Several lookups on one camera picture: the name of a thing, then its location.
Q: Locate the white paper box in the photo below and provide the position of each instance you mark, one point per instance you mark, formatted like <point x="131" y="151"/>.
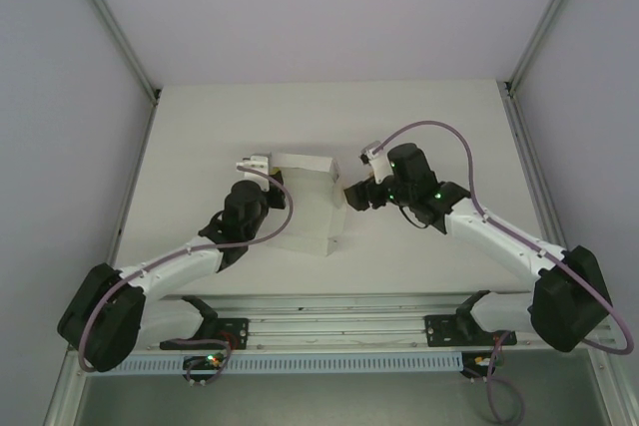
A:
<point x="309" y="211"/>

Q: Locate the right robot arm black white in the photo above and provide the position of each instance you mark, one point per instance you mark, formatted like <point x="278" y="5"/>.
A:
<point x="499" y="236"/>

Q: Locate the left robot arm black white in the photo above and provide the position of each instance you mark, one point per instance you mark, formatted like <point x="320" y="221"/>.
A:
<point x="170" y="266"/>

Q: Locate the small circuit board with LED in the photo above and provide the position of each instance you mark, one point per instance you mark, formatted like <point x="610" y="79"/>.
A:
<point x="204" y="363"/>
<point x="481" y="363"/>

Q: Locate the grey metal sheet panel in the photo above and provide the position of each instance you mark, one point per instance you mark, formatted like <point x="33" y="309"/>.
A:
<point x="324" y="401"/>

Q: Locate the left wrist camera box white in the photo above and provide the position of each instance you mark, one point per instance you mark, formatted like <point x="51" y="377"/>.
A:
<point x="257" y="162"/>

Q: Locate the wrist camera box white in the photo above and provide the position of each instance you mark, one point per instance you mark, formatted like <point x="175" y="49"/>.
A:
<point x="257" y="162"/>
<point x="375" y="156"/>

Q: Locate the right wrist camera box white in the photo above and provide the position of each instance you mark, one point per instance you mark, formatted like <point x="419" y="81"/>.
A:
<point x="375" y="156"/>

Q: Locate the aluminium table side rail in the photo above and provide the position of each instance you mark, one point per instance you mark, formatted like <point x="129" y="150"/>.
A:
<point x="142" y="156"/>
<point x="524" y="146"/>

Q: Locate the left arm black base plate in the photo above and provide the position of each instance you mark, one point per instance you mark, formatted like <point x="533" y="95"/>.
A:
<point x="234" y="333"/>

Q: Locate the aluminium mounting rail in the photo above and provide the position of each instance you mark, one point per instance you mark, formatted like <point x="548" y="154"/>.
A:
<point x="324" y="326"/>

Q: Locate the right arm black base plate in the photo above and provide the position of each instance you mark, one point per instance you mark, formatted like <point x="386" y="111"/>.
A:
<point x="439" y="331"/>

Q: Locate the aluminium frame post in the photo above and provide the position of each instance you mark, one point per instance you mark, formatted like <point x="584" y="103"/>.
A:
<point x="110" y="22"/>
<point x="549" y="17"/>

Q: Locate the aluminium lower frame bar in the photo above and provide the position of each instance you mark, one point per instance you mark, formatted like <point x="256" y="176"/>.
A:
<point x="616" y="386"/>
<point x="65" y="391"/>

